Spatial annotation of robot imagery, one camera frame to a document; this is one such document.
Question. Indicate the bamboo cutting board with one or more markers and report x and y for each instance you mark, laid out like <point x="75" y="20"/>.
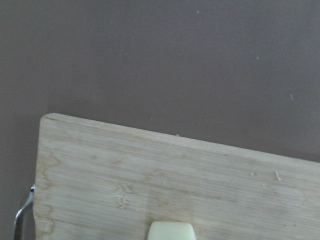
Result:
<point x="102" y="181"/>

